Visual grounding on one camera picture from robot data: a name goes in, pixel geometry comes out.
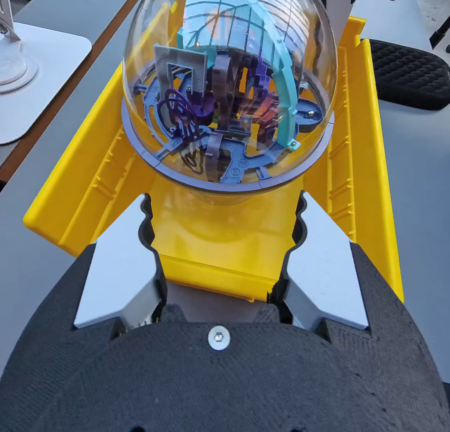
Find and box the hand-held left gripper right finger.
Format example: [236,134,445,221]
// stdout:
[269,190,371,331]

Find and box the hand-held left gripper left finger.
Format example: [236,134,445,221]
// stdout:
[73,193,168,331]

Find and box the yellow plastic bin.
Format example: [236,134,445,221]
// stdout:
[23,0,405,303]

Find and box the clear plastic maze ball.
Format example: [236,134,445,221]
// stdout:
[121,0,339,205]

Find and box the black mesh pad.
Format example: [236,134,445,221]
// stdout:
[361,39,450,111]

